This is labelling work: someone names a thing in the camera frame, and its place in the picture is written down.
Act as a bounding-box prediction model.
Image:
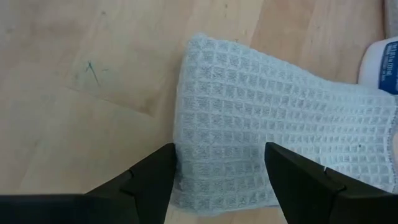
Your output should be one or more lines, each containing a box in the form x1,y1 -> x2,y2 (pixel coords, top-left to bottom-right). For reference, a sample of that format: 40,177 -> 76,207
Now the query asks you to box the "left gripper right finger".
264,141 -> 346,224

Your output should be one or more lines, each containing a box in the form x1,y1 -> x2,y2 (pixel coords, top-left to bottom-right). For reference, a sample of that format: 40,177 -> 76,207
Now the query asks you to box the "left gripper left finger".
85,142 -> 178,224

